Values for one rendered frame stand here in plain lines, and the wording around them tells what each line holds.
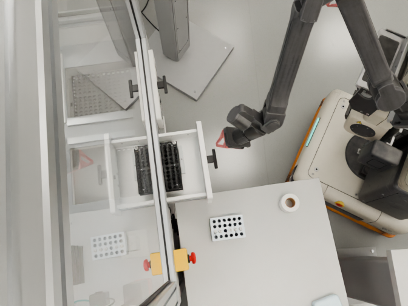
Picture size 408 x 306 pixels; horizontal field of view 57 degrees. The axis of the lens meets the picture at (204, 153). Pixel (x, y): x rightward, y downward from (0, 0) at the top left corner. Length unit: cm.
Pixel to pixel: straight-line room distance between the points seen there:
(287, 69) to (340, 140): 116
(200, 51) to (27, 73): 228
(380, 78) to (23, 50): 97
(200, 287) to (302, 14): 99
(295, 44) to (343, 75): 166
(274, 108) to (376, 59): 29
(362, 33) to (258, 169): 141
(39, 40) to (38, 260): 14
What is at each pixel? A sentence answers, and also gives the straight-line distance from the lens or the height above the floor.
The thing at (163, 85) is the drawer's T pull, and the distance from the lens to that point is 145.
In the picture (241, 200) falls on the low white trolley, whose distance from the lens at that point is 147.
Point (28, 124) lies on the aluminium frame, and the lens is 26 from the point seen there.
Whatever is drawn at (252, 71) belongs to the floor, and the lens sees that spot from 252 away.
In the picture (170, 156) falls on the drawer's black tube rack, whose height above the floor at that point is 90.
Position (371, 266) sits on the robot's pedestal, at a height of 48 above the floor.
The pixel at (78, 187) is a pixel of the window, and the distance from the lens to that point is 36.
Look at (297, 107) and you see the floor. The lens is 247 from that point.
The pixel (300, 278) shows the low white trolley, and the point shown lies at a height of 76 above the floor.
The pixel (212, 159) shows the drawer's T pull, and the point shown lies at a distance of 134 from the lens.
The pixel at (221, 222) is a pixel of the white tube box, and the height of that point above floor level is 80.
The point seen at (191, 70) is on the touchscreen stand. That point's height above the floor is 4.
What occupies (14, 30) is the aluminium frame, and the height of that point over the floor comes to 198.
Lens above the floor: 221
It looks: 75 degrees down
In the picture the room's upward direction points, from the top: 3 degrees clockwise
